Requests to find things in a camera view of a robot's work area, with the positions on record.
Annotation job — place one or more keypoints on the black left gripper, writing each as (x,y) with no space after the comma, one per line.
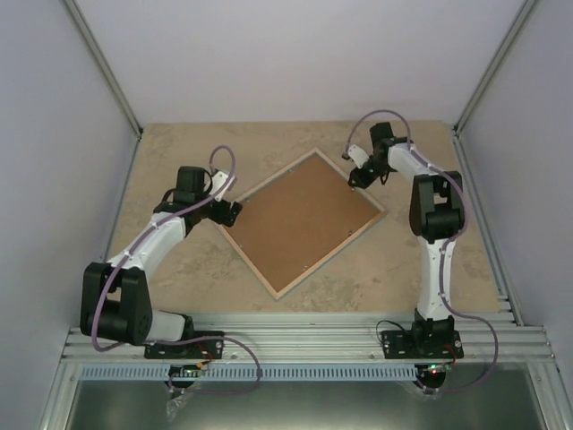
(220,216)

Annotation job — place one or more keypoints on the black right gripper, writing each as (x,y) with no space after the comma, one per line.
(357,177)

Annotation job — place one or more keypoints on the brown frame backing board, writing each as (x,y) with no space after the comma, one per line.
(298,219)

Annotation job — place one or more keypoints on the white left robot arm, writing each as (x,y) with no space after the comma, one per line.
(115,300)

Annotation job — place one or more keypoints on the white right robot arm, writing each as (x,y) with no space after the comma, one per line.
(436,217)

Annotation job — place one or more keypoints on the left controller board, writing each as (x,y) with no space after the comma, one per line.
(188,371)

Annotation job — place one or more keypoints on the controller board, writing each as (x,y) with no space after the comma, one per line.
(437,368)
(188,371)

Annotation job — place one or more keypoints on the right controller board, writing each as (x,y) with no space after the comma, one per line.
(437,368)

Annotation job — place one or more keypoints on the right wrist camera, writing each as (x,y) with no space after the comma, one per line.
(355,153)

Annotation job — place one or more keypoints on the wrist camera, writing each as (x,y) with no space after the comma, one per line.
(219,185)
(355,153)

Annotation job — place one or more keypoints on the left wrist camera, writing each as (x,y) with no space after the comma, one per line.
(219,185)

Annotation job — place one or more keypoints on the aluminium rail platform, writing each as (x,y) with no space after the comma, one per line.
(320,338)

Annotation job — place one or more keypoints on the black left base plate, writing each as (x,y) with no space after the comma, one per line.
(203,350)

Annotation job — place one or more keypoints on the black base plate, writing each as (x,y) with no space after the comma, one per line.
(203,350)
(425,339)

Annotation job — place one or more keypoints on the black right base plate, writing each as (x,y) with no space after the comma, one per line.
(425,339)

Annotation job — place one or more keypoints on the slotted grey cable duct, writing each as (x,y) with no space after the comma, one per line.
(249,373)

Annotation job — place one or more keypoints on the aluminium corner post right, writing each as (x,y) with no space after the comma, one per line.
(510,38)

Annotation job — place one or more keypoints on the aluminium corner post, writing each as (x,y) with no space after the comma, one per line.
(89,40)
(510,38)

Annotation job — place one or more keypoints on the aluminium corner post left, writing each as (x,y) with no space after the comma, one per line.
(89,40)

